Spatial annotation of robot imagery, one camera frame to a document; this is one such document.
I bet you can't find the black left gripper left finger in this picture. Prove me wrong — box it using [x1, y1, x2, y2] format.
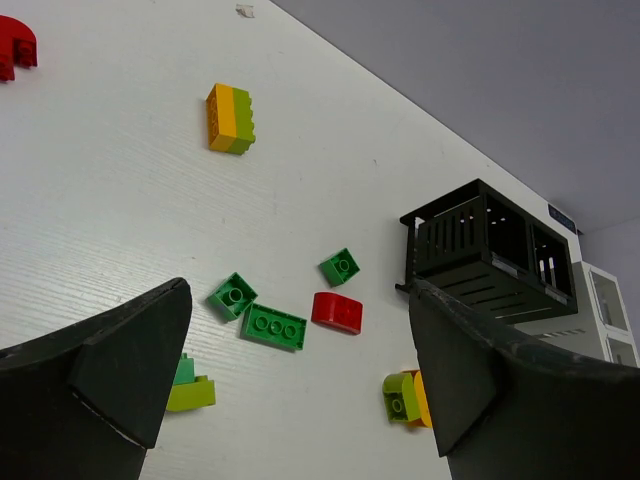
[1, 278, 192, 479]

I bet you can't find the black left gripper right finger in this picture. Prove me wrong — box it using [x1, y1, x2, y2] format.
[409, 280, 639, 479]

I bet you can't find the orange rounded lego brick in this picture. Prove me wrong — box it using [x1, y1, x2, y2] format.
[404, 369, 432, 428]

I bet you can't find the lime rounded lego brick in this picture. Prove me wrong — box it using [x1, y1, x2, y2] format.
[382, 372, 421, 423]

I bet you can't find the lime curved lego base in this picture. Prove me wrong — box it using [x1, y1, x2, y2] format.
[166, 375, 216, 413]

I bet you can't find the orange long lego brick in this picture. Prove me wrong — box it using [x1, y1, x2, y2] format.
[206, 83, 237, 152]

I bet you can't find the lime long lego brick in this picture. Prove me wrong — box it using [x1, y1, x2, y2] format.
[227, 88, 256, 155]

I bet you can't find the white two-slot container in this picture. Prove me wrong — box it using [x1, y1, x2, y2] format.
[514, 259, 640, 369]

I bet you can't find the black two-slot container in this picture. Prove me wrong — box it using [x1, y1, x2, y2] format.
[396, 179, 578, 325]

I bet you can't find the dark green hollow square lego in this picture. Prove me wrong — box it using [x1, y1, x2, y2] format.
[206, 272, 258, 321]

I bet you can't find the dark green long lego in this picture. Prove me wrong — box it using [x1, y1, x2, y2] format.
[241, 303, 307, 351]

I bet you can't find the red rounded lego brick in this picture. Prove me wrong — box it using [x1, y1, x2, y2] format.
[311, 292, 363, 335]

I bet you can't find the blue table label right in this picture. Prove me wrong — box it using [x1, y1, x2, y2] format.
[548, 204, 579, 235]

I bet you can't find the dark green small square lego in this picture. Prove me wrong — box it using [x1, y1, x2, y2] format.
[319, 248, 360, 287]

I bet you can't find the red arch lego brick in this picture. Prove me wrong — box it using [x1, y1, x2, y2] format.
[0, 15, 38, 82]

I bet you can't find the white paper scrap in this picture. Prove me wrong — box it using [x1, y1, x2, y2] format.
[235, 4, 255, 19]

